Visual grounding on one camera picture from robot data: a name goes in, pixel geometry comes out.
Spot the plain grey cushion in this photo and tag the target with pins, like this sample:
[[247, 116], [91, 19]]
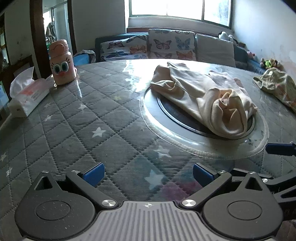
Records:
[[215, 49]]

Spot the dark wooden door frame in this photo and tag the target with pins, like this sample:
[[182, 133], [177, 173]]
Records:
[[39, 34]]

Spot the window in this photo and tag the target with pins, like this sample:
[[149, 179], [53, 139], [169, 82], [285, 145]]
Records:
[[166, 9]]

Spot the pink cartoon-face bottle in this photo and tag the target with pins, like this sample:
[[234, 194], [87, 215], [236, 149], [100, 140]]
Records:
[[62, 67]]

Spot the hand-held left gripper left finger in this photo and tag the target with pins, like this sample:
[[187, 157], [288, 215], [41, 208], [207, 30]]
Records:
[[93, 175]]

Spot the green plush toy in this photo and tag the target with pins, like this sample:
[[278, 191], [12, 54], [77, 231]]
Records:
[[269, 63]]

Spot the dark wooden cabinet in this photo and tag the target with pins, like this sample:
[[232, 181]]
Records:
[[13, 69]]

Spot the square butterfly print cushion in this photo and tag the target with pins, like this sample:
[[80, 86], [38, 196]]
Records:
[[171, 44]]

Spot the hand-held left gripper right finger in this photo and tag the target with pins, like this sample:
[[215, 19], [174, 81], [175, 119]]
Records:
[[202, 175]]

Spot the dark sofa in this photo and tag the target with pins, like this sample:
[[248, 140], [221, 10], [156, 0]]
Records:
[[240, 55]]

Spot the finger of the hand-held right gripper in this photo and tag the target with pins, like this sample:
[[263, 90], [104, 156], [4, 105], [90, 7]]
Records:
[[284, 190], [278, 148]]

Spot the round black cooktop insert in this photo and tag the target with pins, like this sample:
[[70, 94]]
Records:
[[171, 113]]

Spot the white plush toy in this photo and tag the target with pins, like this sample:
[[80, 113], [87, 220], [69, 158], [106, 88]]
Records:
[[224, 36]]

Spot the wide butterfly print cushion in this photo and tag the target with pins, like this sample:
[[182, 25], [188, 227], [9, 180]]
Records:
[[124, 48]]

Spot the white tissue pack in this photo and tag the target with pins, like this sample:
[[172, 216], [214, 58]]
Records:
[[30, 95]]

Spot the floral patterned hat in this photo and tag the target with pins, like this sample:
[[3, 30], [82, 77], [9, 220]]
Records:
[[277, 83]]

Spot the cream long-sleeved shirt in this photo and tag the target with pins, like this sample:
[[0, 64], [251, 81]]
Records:
[[196, 92]]

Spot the pink plush toy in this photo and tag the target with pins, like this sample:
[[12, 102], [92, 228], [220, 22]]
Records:
[[251, 54]]

